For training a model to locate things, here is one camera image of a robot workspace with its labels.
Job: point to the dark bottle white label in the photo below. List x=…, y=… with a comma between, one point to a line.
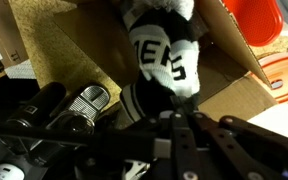
x=4, y=173

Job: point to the orange-rimmed clear container lid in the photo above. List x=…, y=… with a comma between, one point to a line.
x=284, y=78

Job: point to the black travel tumbler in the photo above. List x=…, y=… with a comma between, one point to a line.
x=34, y=106

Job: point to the red plastic lid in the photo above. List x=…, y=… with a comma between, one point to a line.
x=254, y=20

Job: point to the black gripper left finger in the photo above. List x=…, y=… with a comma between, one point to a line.
x=182, y=140

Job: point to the black white pom-pom beanie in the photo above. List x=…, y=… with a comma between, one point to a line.
x=164, y=50

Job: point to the tall open cardboard box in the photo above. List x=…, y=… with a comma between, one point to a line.
x=227, y=90

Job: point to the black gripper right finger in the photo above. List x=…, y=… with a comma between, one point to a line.
x=244, y=146

